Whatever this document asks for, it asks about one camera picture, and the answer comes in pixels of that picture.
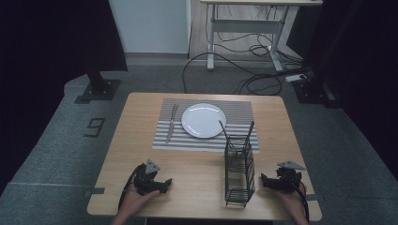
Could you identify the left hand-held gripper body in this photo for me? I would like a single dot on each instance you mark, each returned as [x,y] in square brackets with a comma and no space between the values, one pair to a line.
[147,182]

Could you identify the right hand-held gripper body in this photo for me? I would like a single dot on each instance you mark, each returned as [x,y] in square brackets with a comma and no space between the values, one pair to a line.
[286,179]

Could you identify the person's right hand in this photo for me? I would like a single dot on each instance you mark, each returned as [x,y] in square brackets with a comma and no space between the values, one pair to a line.
[294,200]

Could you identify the grey tape strip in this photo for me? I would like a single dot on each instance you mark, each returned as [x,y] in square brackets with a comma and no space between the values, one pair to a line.
[95,190]
[312,197]

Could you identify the silver table knife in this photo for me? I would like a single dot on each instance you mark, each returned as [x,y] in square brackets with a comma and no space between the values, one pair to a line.
[171,128]

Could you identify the white round plate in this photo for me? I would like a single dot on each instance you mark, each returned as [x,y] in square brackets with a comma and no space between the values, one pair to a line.
[203,120]

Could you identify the grey striped placemat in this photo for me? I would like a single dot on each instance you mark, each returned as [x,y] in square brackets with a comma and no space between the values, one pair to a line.
[237,109]

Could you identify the white power strip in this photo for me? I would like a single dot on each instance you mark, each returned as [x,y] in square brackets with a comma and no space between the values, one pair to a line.
[295,77]

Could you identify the black stand base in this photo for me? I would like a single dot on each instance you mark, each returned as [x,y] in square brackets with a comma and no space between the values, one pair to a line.
[98,87]

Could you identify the dark curtain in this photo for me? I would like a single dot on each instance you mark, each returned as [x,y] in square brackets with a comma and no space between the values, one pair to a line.
[47,47]
[366,47]

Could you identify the white cabinet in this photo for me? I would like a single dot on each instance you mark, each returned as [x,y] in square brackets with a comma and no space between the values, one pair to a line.
[150,25]

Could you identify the black stand with base plate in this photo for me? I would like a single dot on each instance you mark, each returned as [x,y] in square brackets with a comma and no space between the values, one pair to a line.
[313,90]

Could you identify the white desk with metal frame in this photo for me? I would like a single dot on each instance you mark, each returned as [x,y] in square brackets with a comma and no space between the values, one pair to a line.
[247,25]

